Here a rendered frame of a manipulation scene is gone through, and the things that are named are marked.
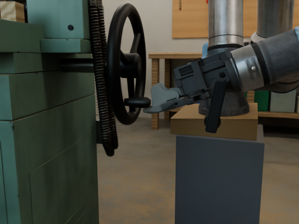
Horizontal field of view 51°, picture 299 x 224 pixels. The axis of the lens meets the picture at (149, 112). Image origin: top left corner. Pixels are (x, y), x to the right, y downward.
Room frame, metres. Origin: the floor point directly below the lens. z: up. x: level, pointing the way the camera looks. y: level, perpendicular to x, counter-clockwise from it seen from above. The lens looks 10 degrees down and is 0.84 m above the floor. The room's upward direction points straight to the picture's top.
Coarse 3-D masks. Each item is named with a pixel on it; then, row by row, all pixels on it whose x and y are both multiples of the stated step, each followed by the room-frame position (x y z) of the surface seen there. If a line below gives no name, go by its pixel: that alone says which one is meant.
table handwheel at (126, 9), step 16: (128, 16) 0.78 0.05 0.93; (112, 32) 0.64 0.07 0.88; (112, 48) 0.63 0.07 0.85; (144, 48) 0.88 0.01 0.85; (64, 64) 0.78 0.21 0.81; (80, 64) 0.77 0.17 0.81; (112, 64) 0.62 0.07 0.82; (128, 64) 0.73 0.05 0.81; (144, 64) 0.88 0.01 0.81; (112, 80) 0.62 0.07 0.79; (128, 80) 0.76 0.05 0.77; (144, 80) 0.87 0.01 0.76; (112, 96) 0.64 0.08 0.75; (128, 112) 0.78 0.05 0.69
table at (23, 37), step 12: (0, 24) 0.57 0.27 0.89; (12, 24) 0.61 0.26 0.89; (24, 24) 0.64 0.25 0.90; (0, 36) 0.57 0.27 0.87; (12, 36) 0.60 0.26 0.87; (24, 36) 0.64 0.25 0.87; (36, 36) 0.69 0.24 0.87; (0, 48) 0.57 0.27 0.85; (12, 48) 0.60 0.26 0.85; (24, 48) 0.64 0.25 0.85; (36, 48) 0.68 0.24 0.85; (48, 48) 0.69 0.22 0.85; (60, 48) 0.69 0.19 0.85; (72, 48) 0.68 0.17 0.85; (84, 48) 0.70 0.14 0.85
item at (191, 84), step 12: (204, 60) 0.66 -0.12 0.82; (216, 60) 0.66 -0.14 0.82; (228, 60) 0.63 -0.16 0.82; (180, 72) 0.64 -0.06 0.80; (192, 72) 0.70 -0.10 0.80; (204, 72) 0.65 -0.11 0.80; (216, 72) 0.65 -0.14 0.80; (228, 72) 0.62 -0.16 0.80; (180, 84) 0.64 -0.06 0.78; (192, 84) 0.64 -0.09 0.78; (204, 84) 0.63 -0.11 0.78; (192, 96) 0.63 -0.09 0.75; (204, 96) 0.63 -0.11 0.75
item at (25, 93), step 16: (0, 80) 0.59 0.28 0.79; (16, 80) 0.60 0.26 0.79; (32, 80) 0.66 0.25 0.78; (48, 80) 0.72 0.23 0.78; (64, 80) 0.80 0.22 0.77; (80, 80) 0.90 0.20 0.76; (0, 96) 0.59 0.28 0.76; (16, 96) 0.60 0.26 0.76; (32, 96) 0.65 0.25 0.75; (48, 96) 0.72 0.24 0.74; (64, 96) 0.80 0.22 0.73; (80, 96) 0.89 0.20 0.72; (0, 112) 0.59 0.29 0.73; (16, 112) 0.60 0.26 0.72; (32, 112) 0.65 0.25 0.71
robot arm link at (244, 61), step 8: (240, 48) 0.64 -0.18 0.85; (248, 48) 0.62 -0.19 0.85; (232, 56) 0.62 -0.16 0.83; (240, 56) 0.62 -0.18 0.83; (248, 56) 0.61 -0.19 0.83; (232, 64) 0.63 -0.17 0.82; (240, 64) 0.61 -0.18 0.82; (248, 64) 0.61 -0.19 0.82; (256, 64) 0.60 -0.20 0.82; (240, 72) 0.60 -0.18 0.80; (248, 72) 0.60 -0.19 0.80; (256, 72) 0.60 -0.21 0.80; (240, 80) 0.61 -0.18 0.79; (248, 80) 0.61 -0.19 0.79; (256, 80) 0.61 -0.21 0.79; (248, 88) 0.62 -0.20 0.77
